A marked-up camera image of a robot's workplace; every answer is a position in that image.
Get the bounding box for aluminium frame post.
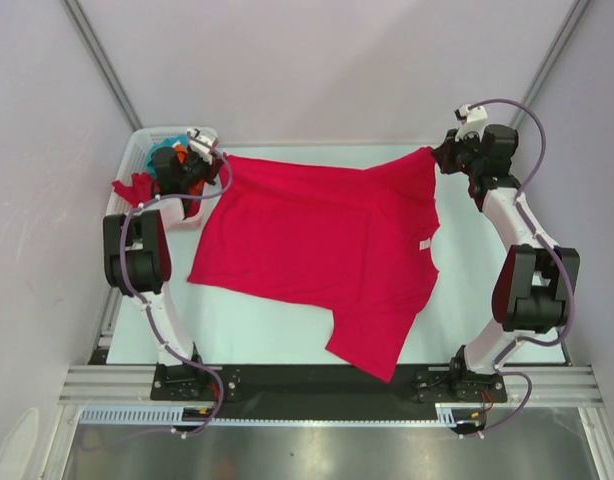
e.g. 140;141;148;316
59;0;144;131
496;1;593;109

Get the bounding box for left aluminium frame post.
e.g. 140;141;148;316
59;0;144;131

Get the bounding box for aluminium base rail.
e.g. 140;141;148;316
56;319;603;409

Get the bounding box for orange t shirt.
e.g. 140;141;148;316
175;145;210;195

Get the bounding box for white plastic laundry basket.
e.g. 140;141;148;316
106;127;205;230

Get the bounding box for slotted cable duct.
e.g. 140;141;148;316
80;405;457;428

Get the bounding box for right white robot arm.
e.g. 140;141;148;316
432;124;580;402

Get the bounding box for teal t shirt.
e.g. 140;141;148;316
146;135;188;177

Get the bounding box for right aluminium frame post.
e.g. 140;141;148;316
496;1;593;109

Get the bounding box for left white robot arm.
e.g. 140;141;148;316
102;138;225;401

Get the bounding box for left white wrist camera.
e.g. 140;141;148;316
186;127;218;165

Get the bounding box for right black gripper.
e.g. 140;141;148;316
432;127;485;178

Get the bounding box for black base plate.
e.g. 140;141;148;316
150;364;507;422

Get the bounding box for red t shirt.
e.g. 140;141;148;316
111;172;158;207
188;147;440;382

